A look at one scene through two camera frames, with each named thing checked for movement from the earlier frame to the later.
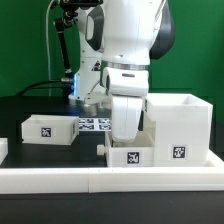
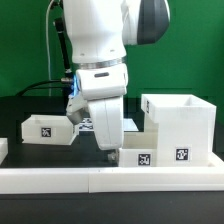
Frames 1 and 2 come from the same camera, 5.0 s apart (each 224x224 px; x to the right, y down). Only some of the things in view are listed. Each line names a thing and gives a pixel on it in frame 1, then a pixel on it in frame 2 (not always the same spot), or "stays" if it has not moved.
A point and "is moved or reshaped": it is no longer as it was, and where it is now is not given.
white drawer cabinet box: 183,129 stays
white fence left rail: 4,149 stays
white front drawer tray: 138,153 is moved or reshaped
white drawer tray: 50,129 stays
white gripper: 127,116 to 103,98
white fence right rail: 214,161 stays
